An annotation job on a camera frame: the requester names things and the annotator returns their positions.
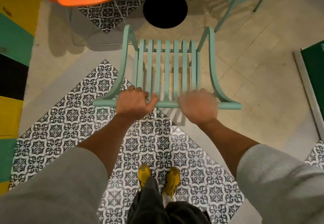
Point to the person's left hand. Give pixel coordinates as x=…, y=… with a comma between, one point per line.
x=131, y=103

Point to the person's dark grey trousers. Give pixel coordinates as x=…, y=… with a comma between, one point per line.
x=151, y=206

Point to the person's grey sleeve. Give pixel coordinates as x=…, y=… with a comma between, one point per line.
x=50, y=188
x=283, y=185

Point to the person's grey right sleeve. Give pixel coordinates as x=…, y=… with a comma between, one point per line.
x=283, y=185

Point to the person's yellow right shoe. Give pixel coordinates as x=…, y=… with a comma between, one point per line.
x=172, y=179

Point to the person's yellow shoe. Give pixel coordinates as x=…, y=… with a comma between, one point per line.
x=144, y=173
x=172, y=179

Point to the person's right hand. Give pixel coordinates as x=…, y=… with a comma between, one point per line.
x=198, y=107

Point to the person's right fingers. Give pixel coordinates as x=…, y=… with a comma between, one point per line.
x=196, y=94

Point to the green sign board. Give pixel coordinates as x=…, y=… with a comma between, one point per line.
x=315, y=64

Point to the person's grey left sleeve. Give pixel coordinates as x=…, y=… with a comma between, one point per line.
x=50, y=188

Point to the person's left forearm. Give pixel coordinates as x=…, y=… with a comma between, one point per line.
x=111, y=140

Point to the person's yellow left shoe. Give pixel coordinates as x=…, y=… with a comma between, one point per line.
x=144, y=173

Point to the person's right forearm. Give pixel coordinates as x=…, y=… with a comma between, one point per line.
x=222, y=142

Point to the person's left thumb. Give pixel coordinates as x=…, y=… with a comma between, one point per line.
x=153, y=103

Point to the mint green slatted chair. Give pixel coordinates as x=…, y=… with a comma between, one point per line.
x=165, y=64

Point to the mint green metal chair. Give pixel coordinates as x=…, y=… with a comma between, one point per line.
x=229, y=0

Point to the black round table base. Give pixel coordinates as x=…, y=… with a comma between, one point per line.
x=165, y=9

